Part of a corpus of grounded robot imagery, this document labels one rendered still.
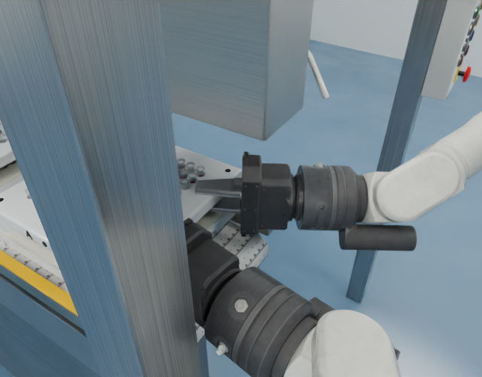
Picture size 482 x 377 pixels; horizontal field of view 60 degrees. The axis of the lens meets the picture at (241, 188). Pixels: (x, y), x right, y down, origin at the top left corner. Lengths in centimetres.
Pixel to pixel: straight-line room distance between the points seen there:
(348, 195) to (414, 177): 8
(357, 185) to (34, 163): 41
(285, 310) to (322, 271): 136
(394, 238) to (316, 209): 11
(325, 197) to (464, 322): 129
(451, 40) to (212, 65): 73
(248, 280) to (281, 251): 139
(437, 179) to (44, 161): 46
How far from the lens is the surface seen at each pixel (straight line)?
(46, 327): 70
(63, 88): 18
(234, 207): 56
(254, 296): 39
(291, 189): 53
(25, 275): 62
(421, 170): 56
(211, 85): 49
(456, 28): 110
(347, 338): 36
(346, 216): 54
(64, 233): 25
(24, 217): 58
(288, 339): 39
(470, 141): 62
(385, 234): 58
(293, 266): 174
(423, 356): 162
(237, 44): 45
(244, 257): 63
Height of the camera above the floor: 129
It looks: 38 degrees down
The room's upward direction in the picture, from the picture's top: straight up
